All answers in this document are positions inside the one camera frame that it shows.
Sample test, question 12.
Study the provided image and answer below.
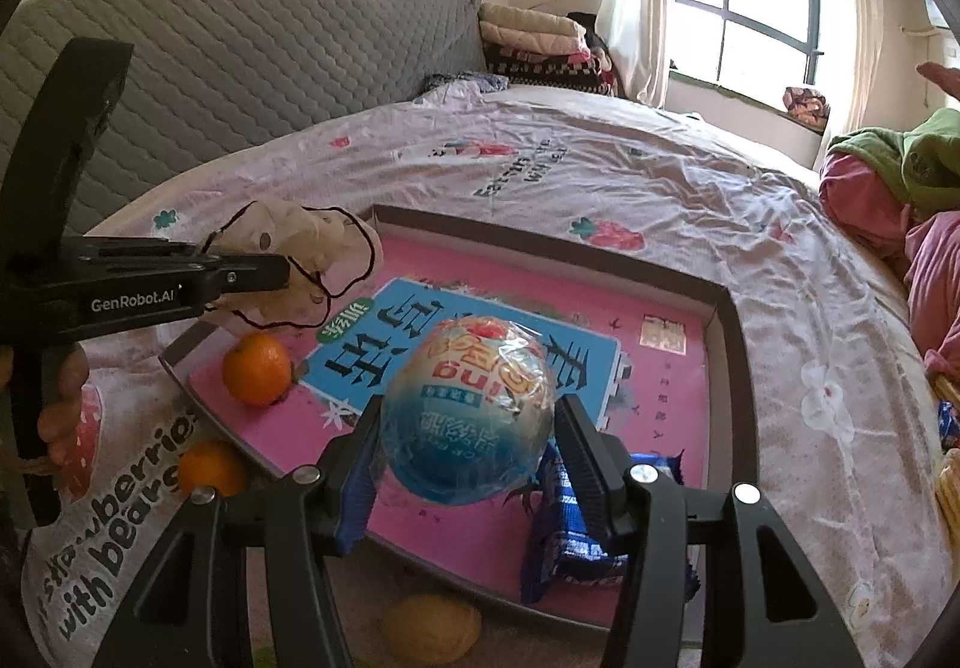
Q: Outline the patterned cloth on windowsill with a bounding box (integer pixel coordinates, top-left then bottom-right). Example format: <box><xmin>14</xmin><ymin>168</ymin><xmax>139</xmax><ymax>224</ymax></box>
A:
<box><xmin>782</xmin><ymin>85</ymin><xmax>832</xmax><ymax>130</ymax></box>

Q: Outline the orange mandarin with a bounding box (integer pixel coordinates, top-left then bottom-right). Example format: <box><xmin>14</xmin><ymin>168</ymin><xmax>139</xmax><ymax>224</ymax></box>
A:
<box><xmin>221</xmin><ymin>332</ymin><xmax>292</xmax><ymax>408</ymax></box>
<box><xmin>178</xmin><ymin>439</ymin><xmax>248</xmax><ymax>498</ymax></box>

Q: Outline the blue and white ball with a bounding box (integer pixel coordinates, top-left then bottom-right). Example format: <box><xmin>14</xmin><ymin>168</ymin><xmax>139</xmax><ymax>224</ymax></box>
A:
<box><xmin>377</xmin><ymin>315</ymin><xmax>560</xmax><ymax>508</ymax></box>

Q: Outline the white drawstring bag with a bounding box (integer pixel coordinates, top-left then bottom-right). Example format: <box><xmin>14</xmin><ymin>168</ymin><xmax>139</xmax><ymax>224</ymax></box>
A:
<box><xmin>201</xmin><ymin>199</ymin><xmax>383</xmax><ymax>332</ymax></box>

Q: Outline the long pink cushion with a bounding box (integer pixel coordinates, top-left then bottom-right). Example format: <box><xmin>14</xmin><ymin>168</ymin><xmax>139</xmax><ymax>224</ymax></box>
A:
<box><xmin>916</xmin><ymin>61</ymin><xmax>960</xmax><ymax>103</ymax></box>

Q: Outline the grey quilted headboard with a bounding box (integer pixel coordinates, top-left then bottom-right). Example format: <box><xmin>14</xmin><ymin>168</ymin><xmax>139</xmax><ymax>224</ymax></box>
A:
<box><xmin>0</xmin><ymin>0</ymin><xmax>488</xmax><ymax>249</ymax></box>

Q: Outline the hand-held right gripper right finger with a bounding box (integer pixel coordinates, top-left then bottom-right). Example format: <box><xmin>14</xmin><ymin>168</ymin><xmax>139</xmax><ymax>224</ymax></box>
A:
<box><xmin>553</xmin><ymin>394</ymin><xmax>845</xmax><ymax>668</ymax></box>

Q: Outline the blue snack packet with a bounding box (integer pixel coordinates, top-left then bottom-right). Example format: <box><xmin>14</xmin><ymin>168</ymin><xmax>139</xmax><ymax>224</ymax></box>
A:
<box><xmin>520</xmin><ymin>443</ymin><xmax>702</xmax><ymax>605</ymax></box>

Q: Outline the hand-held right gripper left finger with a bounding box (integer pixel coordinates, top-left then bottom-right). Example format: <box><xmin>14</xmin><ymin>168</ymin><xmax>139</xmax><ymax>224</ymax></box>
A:
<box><xmin>94</xmin><ymin>392</ymin><xmax>391</xmax><ymax>668</ymax></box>

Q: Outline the person's left hand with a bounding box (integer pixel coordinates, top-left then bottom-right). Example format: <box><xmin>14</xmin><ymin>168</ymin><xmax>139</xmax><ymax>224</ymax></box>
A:
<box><xmin>36</xmin><ymin>344</ymin><xmax>92</xmax><ymax>485</ymax></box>

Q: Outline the dark patterned cloth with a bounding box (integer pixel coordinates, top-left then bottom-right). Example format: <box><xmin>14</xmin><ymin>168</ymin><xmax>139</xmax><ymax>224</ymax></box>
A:
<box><xmin>424</xmin><ymin>70</ymin><xmax>511</xmax><ymax>95</ymax></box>

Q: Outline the pink quilt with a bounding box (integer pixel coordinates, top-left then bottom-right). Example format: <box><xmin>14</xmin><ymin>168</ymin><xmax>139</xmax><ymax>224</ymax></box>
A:
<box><xmin>819</xmin><ymin>151</ymin><xmax>960</xmax><ymax>377</ymax></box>

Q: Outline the shallow grey cardboard box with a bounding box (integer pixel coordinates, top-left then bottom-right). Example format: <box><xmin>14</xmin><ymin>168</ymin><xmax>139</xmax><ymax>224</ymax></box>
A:
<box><xmin>157</xmin><ymin>203</ymin><xmax>755</xmax><ymax>631</ymax></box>

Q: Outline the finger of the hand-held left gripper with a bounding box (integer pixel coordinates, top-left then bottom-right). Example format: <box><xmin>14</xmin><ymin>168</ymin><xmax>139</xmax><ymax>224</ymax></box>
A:
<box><xmin>64</xmin><ymin>235</ymin><xmax>226</xmax><ymax>264</ymax></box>
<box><xmin>199</xmin><ymin>254</ymin><xmax>292</xmax><ymax>311</ymax></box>

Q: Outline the green blanket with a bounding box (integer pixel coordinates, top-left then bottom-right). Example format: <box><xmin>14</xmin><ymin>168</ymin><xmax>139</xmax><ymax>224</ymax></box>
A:
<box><xmin>825</xmin><ymin>107</ymin><xmax>960</xmax><ymax>219</ymax></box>

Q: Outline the yellow-brown round fruit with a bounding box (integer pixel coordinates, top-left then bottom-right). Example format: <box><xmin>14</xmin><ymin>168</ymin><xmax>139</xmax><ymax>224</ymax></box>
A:
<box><xmin>379</xmin><ymin>595</ymin><xmax>482</xmax><ymax>665</ymax></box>

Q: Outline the stack of folded blankets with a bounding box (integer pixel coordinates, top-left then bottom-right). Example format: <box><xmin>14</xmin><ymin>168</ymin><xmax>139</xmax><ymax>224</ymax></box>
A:
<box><xmin>478</xmin><ymin>1</ymin><xmax>620</xmax><ymax>95</ymax></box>

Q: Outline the pink and blue book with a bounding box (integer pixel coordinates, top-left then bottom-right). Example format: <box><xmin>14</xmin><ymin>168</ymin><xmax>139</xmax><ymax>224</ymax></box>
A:
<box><xmin>187</xmin><ymin>229</ymin><xmax>710</xmax><ymax>620</ymax></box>

